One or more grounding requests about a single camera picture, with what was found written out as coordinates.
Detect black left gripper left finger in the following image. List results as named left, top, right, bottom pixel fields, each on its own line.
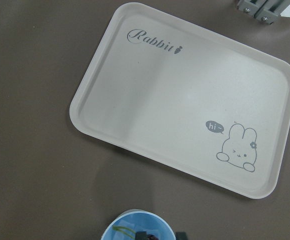
left=135, top=231, right=148, bottom=240

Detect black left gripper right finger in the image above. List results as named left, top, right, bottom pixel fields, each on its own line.
left=175, top=231, right=187, bottom=240

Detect dark red cherries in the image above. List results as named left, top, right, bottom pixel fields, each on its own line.
left=111, top=225, right=159, bottom=240

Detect light blue plastic cup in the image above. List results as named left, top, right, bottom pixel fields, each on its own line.
left=101, top=209, right=176, bottom=240

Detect beige rabbit tray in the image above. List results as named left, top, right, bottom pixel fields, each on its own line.
left=69, top=2, right=290, bottom=199

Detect aluminium frame post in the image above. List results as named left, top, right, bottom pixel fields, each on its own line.
left=236, top=0, right=290, bottom=25

